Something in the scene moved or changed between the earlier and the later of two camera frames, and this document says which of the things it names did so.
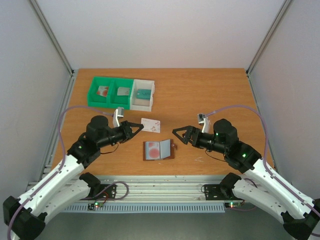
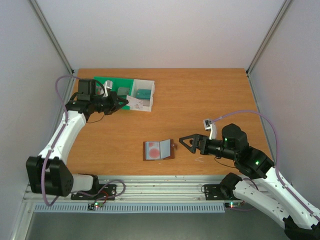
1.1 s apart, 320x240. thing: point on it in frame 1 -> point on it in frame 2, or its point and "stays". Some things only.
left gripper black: (127, 131) -> (114, 97)
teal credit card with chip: (143, 94) stays
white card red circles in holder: (152, 150) stays
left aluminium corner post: (69, 90) stays
